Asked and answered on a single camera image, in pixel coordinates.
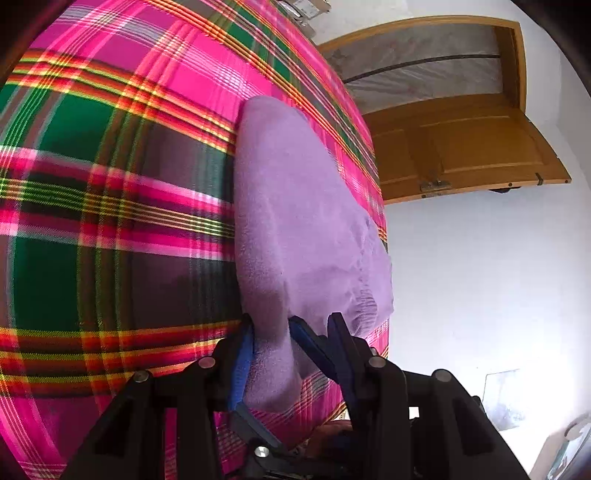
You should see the brown cardboard box with label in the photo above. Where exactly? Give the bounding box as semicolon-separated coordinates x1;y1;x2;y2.
277;0;332;20

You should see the grey zippered door curtain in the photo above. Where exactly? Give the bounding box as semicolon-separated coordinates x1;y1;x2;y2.
325;23;503;114

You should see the wooden door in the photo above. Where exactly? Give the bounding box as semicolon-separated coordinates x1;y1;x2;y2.
363;94;572;204

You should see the purple fleece garment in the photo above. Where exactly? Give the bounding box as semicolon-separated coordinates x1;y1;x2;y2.
235;96;393;412

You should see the pink green plaid tablecloth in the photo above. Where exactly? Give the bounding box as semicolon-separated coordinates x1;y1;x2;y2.
1;1;386;479

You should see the person's right hand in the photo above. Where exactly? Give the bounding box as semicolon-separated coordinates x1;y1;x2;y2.
304;420;353;458

